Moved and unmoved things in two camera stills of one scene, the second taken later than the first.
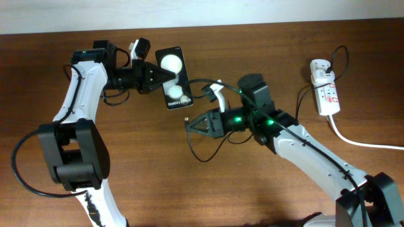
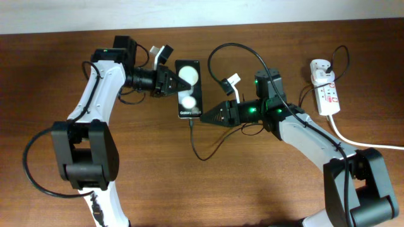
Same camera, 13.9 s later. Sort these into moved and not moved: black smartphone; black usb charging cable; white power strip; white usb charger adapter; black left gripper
Moved: black usb charging cable; black smartphone; black left gripper
Not moved: white usb charger adapter; white power strip
